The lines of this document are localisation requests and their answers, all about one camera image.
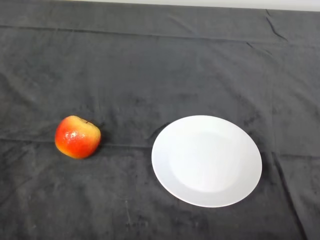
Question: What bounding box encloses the red and yellow apple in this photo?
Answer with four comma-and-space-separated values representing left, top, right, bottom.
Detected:
54, 115, 102, 160

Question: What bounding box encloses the round white plate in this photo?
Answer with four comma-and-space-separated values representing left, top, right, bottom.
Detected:
151, 114, 263, 208

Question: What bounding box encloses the black table cloth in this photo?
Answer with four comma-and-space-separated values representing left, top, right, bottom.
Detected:
0, 0, 320, 240

